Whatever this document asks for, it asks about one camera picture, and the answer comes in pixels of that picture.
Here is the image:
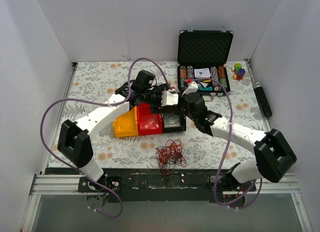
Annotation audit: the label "red black wires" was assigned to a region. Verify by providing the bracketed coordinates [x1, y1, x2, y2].
[150, 139, 188, 176]

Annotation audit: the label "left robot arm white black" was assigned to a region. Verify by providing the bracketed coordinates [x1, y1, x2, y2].
[57, 70, 179, 192]

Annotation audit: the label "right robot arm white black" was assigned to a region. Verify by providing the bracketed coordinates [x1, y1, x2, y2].
[178, 93, 297, 191]

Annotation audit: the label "black plastic bin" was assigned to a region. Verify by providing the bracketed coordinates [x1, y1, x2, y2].
[162, 114, 186, 133]

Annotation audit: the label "red plastic bin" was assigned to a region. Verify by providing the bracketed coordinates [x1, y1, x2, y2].
[137, 103, 163, 136]

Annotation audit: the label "yellow plastic bin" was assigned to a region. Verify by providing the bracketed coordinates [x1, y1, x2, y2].
[113, 107, 139, 138]

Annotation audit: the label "white playing card deck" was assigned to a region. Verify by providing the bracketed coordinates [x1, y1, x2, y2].
[194, 68, 211, 78]

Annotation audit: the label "black poker chip case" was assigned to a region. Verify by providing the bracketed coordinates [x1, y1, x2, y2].
[177, 28, 234, 96]

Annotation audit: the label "floral table mat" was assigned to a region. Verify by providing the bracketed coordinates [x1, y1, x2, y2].
[61, 61, 270, 169]

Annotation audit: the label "colourful toy block train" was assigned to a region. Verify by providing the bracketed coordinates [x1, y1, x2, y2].
[231, 63, 246, 81]

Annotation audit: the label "black cylindrical flashlight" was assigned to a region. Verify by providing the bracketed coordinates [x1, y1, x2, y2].
[253, 82, 273, 118]

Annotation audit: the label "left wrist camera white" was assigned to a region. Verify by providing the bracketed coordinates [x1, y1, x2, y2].
[161, 91, 179, 107]

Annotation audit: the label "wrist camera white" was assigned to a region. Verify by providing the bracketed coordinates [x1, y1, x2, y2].
[182, 79, 198, 96]
[161, 91, 179, 107]

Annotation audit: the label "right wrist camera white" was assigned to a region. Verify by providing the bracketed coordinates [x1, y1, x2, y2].
[182, 79, 198, 96]

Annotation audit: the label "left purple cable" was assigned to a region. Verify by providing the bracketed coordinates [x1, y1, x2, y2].
[39, 57, 173, 219]

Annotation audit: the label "purple cable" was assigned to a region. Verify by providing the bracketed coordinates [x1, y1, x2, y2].
[189, 78, 263, 208]
[39, 57, 173, 219]

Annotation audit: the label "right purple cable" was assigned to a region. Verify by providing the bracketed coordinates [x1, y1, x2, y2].
[189, 78, 263, 208]

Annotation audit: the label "aluminium frame rail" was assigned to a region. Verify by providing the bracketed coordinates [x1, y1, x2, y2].
[29, 173, 301, 195]

